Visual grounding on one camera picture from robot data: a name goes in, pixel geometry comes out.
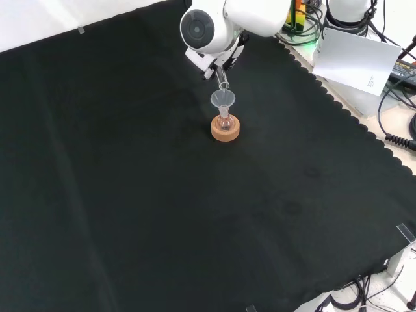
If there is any clear graduated cylinder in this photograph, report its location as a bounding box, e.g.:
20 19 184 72
213 66 231 92

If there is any black floor cable bundle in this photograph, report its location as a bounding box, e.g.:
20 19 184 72
313 274 416 312

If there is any black power adapter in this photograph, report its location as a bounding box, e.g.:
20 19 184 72
387 59 416 89

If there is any yellow stop button box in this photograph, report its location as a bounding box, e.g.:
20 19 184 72
285 0 308 34

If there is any round-bottom glass flask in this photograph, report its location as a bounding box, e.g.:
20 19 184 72
217 108 235 132

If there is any clear plastic funnel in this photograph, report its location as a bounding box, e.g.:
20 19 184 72
210 90 237 113

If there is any cork ring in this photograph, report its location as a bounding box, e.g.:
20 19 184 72
210 114 242 143

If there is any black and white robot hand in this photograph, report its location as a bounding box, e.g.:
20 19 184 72
185 31 250 81

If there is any black coiled cable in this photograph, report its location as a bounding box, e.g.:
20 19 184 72
384 132 416 150

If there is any black bench cloth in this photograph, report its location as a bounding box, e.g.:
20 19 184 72
0 0 416 312

